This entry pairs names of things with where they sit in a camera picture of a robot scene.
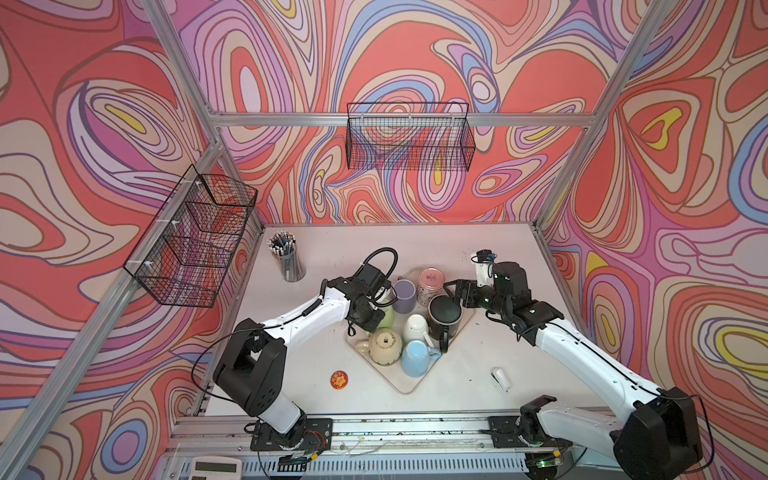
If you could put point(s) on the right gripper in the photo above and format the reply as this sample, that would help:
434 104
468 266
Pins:
470 287

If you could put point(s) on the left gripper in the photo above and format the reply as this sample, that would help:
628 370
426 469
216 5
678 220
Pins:
372 326

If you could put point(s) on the light green mug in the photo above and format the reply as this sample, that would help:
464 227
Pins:
388 317

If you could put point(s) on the cream round mug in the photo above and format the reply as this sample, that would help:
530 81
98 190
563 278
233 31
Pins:
384 347

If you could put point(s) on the black mug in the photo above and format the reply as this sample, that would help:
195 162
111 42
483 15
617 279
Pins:
444 321

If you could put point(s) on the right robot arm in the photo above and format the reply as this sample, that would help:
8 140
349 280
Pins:
651 432

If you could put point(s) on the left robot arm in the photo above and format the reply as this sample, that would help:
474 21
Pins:
250 371

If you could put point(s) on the purple mug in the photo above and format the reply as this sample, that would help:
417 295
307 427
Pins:
406 296

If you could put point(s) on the white mug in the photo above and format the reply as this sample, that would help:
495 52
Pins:
415 328

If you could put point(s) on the pink patterned mug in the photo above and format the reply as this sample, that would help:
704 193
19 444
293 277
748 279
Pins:
430 284

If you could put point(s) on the light blue mug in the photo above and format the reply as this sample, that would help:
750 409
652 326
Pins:
417 358

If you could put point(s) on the beige plastic tray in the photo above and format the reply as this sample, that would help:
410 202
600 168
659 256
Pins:
393 374

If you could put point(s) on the metal pen holder cup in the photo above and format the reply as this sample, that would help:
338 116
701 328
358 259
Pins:
283 247

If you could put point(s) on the small white object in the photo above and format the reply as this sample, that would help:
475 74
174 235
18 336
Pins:
501 379

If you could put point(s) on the white device with display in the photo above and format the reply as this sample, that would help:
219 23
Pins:
216 468

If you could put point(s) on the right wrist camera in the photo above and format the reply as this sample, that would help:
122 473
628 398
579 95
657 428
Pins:
483 261

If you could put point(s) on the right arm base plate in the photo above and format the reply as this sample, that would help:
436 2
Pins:
507 432

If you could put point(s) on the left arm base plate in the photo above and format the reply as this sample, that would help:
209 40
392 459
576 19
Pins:
309 435

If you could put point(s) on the black wire basket back wall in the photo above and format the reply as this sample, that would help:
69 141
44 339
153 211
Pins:
409 136

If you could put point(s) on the black wire basket wall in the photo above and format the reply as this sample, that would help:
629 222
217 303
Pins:
409 136
201 225

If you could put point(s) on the black wire basket left wall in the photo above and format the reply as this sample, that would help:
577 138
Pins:
201 225

